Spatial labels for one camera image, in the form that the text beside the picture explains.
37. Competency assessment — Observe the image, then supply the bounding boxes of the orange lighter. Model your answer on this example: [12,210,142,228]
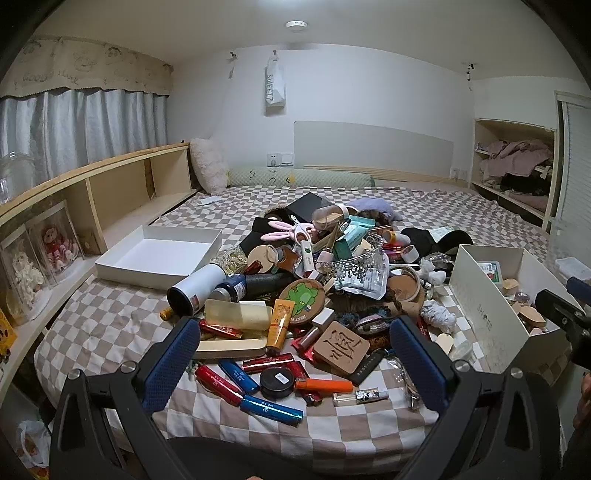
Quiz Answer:
[295,377,354,393]

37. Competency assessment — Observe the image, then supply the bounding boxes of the pile of clothes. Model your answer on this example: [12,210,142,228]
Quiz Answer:
[478,140,555,208]

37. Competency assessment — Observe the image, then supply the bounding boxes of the orange hand cream tube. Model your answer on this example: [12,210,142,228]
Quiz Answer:
[265,299,296,355]

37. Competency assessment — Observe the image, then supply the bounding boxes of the yellow box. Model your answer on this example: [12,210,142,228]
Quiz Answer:
[0,308,18,365]

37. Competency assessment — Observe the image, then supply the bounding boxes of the fluffy white pillow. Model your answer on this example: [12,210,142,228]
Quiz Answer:
[189,137,230,195]

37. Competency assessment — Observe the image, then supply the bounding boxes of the clear case with white doll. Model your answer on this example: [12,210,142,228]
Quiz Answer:
[0,226,51,324]

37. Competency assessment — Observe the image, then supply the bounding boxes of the wooden bedside shelf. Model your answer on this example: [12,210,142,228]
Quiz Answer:
[0,142,199,402]

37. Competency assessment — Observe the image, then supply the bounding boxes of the teal packet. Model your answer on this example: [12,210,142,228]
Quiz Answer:
[344,215,377,241]

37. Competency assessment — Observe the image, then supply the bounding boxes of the long green bolster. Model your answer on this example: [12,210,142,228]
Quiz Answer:
[227,167,377,189]

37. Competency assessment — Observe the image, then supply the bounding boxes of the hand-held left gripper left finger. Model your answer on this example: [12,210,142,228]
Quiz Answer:
[48,316,201,480]

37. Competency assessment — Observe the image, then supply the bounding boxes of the brown wig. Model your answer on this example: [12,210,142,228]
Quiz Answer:
[358,210,393,227]

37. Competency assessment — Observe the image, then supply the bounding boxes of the small clear perfume vial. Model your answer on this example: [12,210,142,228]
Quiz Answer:
[333,389,389,407]

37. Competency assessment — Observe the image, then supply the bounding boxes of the brown leather piece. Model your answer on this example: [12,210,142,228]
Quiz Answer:
[277,247,301,273]

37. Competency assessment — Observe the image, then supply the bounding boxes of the black gift box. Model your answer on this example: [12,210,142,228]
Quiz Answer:
[288,193,333,222]

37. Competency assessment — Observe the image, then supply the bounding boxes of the grey curtain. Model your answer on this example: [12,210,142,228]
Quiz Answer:
[0,88,168,185]

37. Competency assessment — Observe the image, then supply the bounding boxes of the purple plush toy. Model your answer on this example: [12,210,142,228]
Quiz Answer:
[346,198,407,222]

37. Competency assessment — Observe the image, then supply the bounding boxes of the black pouch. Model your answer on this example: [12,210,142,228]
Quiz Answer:
[241,216,289,254]

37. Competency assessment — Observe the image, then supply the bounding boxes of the black cap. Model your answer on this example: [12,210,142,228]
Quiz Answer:
[402,226,474,266]

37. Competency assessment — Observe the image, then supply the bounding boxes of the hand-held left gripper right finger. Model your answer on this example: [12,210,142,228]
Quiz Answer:
[389,315,561,480]

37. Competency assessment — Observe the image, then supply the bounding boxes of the pink bunny-ear scissors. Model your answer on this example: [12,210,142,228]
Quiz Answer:
[261,219,315,243]

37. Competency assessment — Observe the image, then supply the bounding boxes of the brown embossed square coaster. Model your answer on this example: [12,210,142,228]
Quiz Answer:
[313,320,370,377]

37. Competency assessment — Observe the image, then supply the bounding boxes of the white headboard panel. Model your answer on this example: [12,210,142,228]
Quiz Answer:
[294,121,454,178]

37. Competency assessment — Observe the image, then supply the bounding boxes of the black round compact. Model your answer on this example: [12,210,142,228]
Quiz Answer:
[260,367,296,398]

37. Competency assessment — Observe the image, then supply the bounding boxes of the pink lipstick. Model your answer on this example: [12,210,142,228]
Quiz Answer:
[291,325,324,354]

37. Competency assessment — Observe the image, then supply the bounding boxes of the white embroidery hoop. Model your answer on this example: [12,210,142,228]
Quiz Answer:
[387,264,424,303]

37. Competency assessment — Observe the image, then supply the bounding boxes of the green white card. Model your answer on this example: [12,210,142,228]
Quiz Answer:
[475,261,506,282]

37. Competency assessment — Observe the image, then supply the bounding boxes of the bag of gold beads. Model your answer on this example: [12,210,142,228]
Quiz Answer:
[217,247,250,278]

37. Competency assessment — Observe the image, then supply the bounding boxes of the white shallow cardboard box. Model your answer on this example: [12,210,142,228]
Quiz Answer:
[95,224,223,290]

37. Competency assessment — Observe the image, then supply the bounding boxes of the brown blue crochet piece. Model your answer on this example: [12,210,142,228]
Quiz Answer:
[332,295,402,333]

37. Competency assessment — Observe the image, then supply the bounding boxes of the black slim case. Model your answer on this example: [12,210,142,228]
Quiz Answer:
[348,348,386,386]

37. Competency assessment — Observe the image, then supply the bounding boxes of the white storage box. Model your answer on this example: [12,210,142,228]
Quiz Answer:
[555,257,591,280]

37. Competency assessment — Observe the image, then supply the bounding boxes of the person's right forearm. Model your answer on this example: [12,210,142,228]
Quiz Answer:
[568,373,591,480]

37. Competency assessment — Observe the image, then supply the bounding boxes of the hanging white paper bag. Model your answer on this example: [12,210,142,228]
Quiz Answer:
[264,52,286,116]

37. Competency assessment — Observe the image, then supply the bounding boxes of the red foil stick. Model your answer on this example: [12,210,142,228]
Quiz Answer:
[199,320,245,340]

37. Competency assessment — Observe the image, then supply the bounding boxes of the printed curtain valance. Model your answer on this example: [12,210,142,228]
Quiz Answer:
[0,37,174,99]

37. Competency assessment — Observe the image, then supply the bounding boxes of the white steel tumbler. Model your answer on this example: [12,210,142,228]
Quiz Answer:
[166,264,228,317]

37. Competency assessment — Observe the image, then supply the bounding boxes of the beige oblong wooden case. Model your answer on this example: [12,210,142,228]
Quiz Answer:
[194,338,267,360]

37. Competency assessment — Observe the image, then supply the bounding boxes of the navy blue bottle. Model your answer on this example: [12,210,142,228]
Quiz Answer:
[210,272,247,303]

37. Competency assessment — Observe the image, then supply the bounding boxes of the white plastic bag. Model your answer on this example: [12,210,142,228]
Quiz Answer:
[16,420,51,469]

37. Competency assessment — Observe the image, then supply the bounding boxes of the white shoe box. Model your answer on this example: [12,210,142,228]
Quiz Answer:
[449,244,587,376]

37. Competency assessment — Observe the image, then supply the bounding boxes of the clear case with red doll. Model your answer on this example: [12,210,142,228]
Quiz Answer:
[25,200,86,287]

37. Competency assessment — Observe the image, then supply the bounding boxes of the round frog print tin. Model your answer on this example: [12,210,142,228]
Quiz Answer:
[278,278,326,326]

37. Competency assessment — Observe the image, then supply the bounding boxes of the cream plastic case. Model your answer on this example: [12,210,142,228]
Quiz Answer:
[203,299,273,330]

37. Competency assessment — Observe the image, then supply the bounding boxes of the dark green box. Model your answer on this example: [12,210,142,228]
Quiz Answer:
[333,237,358,260]

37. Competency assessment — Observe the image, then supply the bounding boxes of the glass jar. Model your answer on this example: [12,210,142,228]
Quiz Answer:
[0,154,38,206]

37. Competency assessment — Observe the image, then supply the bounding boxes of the crumpled white tissue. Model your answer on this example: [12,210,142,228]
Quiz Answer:
[420,300,458,333]

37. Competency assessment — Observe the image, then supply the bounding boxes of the black tube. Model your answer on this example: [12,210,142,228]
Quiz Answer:
[245,272,296,303]

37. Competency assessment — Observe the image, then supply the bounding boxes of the blue cosmetic tube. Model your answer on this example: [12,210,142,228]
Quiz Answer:
[218,359,259,393]
[239,394,304,428]

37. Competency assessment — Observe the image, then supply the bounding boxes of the window blind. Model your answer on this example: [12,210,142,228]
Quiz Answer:
[554,92,591,241]

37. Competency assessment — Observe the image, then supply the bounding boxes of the wooden wardrobe shelf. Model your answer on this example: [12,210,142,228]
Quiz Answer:
[471,119,561,232]

